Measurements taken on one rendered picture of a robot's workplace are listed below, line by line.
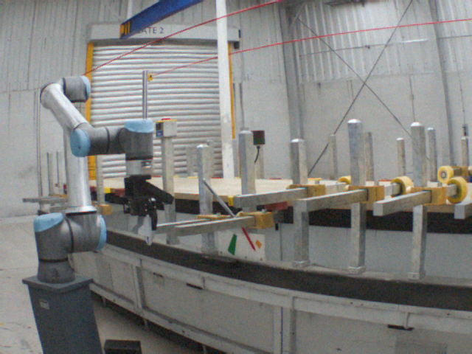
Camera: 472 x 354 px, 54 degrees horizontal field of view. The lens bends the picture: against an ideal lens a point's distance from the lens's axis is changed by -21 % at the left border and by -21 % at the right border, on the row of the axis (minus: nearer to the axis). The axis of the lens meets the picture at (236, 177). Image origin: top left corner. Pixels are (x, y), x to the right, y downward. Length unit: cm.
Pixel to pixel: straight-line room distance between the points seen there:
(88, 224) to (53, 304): 40
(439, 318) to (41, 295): 153
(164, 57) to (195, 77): 82
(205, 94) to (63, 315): 932
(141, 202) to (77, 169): 59
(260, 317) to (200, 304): 46
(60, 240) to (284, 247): 89
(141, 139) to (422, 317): 102
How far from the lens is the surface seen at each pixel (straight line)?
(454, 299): 144
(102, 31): 993
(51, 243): 210
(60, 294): 207
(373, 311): 167
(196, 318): 284
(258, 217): 192
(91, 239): 217
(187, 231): 177
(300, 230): 179
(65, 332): 212
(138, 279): 324
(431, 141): 269
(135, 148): 164
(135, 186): 166
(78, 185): 218
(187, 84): 1091
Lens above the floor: 110
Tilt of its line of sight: 3 degrees down
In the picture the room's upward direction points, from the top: 3 degrees counter-clockwise
